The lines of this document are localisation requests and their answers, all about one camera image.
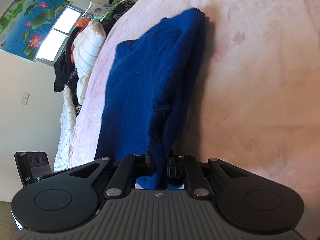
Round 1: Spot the orange garment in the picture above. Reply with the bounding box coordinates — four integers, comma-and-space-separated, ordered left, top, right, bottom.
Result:
70, 17, 92, 55

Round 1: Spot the leopard print garment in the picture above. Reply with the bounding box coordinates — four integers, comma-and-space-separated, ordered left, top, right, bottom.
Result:
100, 0, 136, 35

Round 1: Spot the white script print quilt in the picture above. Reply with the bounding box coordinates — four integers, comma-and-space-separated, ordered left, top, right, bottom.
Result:
53, 85, 76, 172

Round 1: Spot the green plastic object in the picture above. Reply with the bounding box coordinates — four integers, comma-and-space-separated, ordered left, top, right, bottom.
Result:
100, 0, 121, 21

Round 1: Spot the pink floral bed sheet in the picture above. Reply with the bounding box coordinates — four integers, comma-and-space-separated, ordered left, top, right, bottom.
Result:
55, 0, 319, 239

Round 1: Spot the blue knit sweater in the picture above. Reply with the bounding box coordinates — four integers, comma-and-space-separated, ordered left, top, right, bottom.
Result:
95, 8, 206, 190

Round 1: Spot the floral print pillow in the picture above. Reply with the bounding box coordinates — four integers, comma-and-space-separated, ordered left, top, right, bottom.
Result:
81, 2, 114, 20

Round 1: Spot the black garment by window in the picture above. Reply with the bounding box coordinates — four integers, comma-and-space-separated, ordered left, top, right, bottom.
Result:
54, 27, 81, 107

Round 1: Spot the lotus flower window blind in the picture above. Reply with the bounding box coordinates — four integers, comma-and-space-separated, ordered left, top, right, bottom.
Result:
1, 0, 71, 61

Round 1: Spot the white wall switch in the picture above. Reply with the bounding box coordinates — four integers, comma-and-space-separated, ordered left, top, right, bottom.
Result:
21, 92, 30, 105

